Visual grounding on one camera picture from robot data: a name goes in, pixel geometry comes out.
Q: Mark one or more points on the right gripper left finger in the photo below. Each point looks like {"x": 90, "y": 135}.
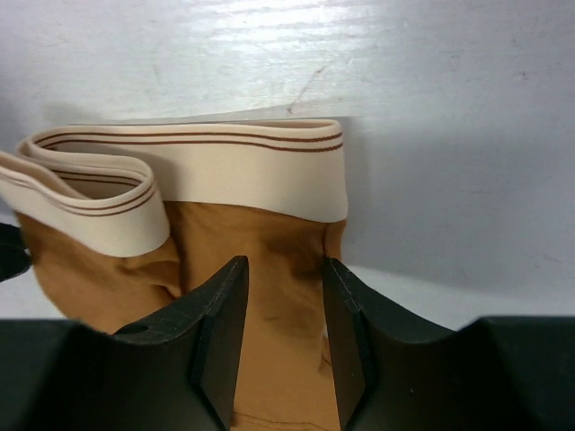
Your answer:
{"x": 176, "y": 369}

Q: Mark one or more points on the brown underwear cream waistband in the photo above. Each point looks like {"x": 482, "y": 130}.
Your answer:
{"x": 121, "y": 221}

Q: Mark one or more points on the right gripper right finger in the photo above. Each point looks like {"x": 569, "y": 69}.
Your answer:
{"x": 394, "y": 370}

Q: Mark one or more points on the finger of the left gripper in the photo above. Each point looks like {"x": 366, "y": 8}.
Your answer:
{"x": 14, "y": 258}

